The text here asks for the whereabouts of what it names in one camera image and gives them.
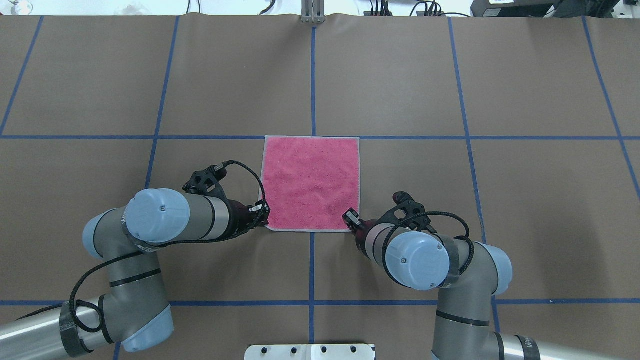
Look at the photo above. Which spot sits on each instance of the pink towel with grey edge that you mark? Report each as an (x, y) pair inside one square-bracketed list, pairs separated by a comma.
[(311, 181)]

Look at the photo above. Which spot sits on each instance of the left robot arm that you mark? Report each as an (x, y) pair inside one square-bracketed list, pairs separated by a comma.
[(123, 299)]

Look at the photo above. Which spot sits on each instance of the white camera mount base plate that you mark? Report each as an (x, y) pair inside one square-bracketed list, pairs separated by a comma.
[(340, 351)]

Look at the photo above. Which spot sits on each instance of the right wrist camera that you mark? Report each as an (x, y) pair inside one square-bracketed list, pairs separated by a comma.
[(405, 213)]

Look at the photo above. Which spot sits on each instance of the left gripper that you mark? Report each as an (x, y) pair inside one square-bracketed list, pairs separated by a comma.
[(241, 218)]

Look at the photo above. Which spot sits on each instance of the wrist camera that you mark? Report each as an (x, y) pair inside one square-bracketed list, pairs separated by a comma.
[(207, 182), (405, 213)]

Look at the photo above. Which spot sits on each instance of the aluminium profile post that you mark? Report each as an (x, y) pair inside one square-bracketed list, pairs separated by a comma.
[(313, 12)]

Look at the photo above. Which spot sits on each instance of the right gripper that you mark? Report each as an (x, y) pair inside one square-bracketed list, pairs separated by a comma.
[(362, 230)]

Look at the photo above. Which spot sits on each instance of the black device box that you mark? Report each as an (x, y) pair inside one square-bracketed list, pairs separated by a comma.
[(543, 8)]

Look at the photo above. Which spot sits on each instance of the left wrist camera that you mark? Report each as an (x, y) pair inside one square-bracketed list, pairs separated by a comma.
[(207, 182)]

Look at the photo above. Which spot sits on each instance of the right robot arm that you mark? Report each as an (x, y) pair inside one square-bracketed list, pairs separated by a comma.
[(466, 274)]

